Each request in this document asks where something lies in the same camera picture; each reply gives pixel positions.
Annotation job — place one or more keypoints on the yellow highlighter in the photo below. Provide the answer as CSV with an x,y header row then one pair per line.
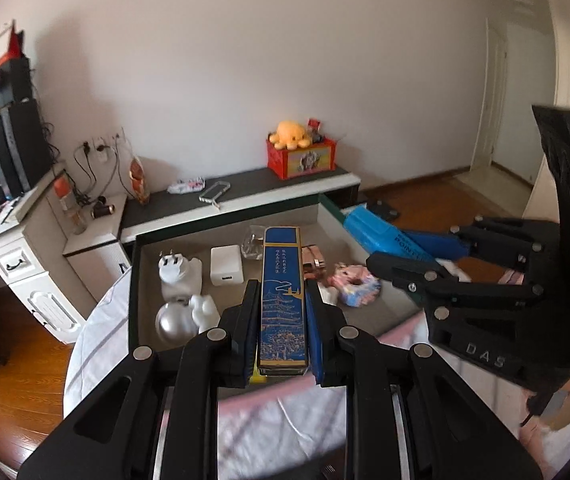
x,y
256,376

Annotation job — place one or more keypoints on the red cardboard box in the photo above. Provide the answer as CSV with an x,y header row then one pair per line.
x,y
12,47

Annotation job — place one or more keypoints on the blue case with gold print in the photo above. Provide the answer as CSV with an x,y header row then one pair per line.
x,y
282,300

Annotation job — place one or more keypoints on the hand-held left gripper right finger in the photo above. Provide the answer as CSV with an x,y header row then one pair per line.
x,y
316,350

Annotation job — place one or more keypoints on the blue marker pen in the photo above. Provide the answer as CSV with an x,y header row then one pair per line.
x,y
380,235

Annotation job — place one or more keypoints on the white travel plug adapter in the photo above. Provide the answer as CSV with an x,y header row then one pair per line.
x,y
182,280

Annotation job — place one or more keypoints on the white desk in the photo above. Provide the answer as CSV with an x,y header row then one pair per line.
x,y
30,260

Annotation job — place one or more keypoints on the bottle with orange cap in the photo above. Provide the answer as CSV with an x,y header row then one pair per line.
x,y
69,205

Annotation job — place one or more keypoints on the yellow octopus plush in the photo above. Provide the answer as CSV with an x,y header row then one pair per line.
x,y
289,132

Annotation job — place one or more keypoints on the pink box with green rim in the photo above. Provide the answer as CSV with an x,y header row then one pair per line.
x,y
225,237

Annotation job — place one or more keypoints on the dark slipper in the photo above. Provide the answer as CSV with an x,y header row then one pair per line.
x,y
382,208

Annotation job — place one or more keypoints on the white wall outlets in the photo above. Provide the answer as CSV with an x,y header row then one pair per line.
x,y
102,146

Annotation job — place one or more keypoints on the white charger block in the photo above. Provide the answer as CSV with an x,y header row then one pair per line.
x,y
226,266

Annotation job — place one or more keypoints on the long low black-top cabinet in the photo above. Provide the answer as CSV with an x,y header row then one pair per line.
x,y
265,190

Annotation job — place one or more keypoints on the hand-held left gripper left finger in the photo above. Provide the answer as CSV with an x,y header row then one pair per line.
x,y
247,320

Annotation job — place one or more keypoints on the white door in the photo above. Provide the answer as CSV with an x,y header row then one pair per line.
x,y
495,110

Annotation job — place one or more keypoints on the clear phone case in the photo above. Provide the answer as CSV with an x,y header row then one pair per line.
x,y
215,192

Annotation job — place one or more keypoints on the patterned pouch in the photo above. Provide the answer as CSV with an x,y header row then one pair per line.
x,y
186,186

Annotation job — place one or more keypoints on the small red packet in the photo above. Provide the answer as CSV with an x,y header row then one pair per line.
x,y
314,126

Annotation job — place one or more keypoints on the red toy box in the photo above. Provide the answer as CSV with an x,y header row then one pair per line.
x,y
305,160

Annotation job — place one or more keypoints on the white low side cabinet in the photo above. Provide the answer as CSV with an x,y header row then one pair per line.
x,y
95,232

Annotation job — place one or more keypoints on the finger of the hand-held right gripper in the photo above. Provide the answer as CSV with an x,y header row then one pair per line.
x,y
510,242
465,290

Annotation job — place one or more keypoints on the orange snack bag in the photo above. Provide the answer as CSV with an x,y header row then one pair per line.
x,y
138,180

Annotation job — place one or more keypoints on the striped white tablecloth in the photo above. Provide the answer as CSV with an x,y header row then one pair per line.
x,y
275,425

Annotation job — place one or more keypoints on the black speaker box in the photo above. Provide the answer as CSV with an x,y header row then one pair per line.
x,y
12,82

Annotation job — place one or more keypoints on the small dark cylinder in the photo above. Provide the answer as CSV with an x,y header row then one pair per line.
x,y
103,210

